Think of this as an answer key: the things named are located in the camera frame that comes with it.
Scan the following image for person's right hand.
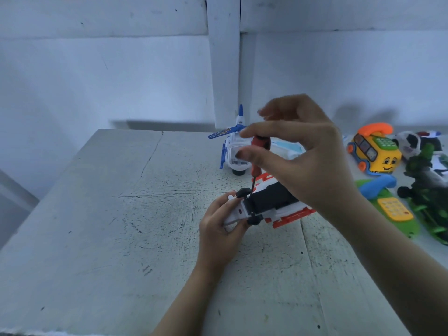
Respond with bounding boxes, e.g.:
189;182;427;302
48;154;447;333
237;94;361;224

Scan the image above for person's left hand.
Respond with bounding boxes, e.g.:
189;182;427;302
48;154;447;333
197;191;249;277

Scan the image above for white toy airplane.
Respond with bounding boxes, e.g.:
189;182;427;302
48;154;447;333
269;136;308;161

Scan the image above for red screwdriver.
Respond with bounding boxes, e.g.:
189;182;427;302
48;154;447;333
248;135;272;200

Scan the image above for red white toy vehicle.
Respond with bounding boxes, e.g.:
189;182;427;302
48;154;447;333
224;171;317;230

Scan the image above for yellow orange toy car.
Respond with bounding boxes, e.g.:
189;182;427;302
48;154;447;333
347;122;403;174

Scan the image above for white blue toy vehicle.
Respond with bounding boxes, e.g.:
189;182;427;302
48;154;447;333
208;103;254;176

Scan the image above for green orange toy car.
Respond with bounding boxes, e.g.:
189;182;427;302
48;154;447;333
353;175;422;238

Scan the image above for black white toy car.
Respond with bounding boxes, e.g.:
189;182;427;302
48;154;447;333
395;131;448;172

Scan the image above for dark green toy helicopter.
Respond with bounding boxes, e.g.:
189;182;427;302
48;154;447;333
398;143;448;245

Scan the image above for person's left forearm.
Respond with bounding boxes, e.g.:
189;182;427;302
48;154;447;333
150;266;225;336

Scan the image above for white wooden table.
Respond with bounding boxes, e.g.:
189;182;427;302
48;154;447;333
0;129;448;336

